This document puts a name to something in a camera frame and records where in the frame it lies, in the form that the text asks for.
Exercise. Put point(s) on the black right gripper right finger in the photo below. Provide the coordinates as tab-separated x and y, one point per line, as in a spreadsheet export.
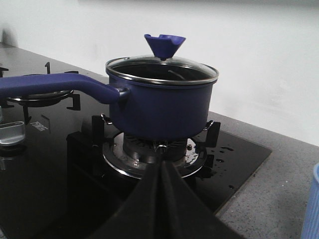
186	216

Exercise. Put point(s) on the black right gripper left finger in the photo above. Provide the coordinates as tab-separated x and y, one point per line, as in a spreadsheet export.
143	215

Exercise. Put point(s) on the dark blue saucepan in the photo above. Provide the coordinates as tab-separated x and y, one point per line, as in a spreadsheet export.
154	112

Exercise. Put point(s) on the light blue ribbed cup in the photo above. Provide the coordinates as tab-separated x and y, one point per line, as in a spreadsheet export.
311	221

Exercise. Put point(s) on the glass lid with blue knob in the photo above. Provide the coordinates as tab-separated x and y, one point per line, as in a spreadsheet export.
163	67

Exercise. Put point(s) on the black pan support grate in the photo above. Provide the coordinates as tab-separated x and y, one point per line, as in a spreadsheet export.
112	149

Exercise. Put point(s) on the black gas burner head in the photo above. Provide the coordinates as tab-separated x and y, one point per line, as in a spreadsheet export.
150	151

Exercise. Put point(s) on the black glass gas hob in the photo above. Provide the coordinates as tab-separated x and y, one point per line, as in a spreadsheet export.
56	183

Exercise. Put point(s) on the silver stove control knob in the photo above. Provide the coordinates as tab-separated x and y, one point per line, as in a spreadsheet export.
12	133

